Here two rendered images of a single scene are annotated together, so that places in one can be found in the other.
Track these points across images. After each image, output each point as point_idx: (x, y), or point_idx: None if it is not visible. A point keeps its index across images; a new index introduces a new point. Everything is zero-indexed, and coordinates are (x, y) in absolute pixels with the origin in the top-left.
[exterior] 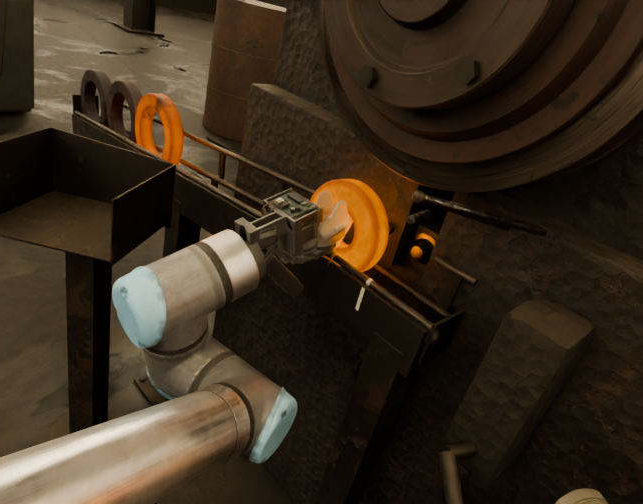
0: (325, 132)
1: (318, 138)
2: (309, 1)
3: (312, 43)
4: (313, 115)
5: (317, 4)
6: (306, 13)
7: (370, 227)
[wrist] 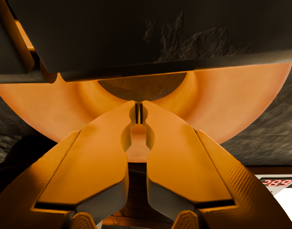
0: (252, 126)
1: (269, 118)
2: (279, 162)
3: (282, 145)
4: (275, 134)
5: (269, 162)
6: (285, 157)
7: (53, 132)
